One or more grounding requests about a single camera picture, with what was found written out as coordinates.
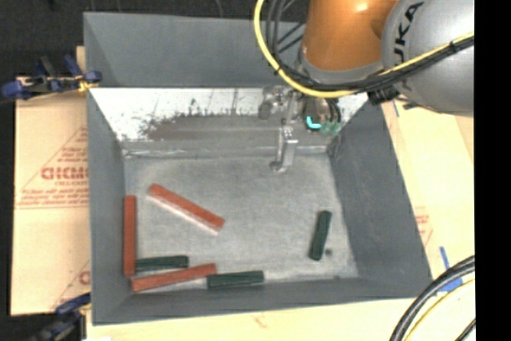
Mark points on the brown cardboard board red print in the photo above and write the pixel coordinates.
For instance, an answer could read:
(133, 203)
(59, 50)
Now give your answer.
(48, 155)

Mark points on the red-brown flat block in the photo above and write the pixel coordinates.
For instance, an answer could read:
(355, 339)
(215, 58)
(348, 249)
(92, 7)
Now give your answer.
(173, 277)
(185, 207)
(129, 235)

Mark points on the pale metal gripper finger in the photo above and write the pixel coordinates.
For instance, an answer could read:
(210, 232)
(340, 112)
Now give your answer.
(280, 147)
(291, 151)

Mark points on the dark green flat block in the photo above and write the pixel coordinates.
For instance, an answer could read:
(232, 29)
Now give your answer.
(321, 235)
(235, 279)
(161, 263)

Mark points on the grey metal bin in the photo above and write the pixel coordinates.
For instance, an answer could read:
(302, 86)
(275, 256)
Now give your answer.
(247, 187)

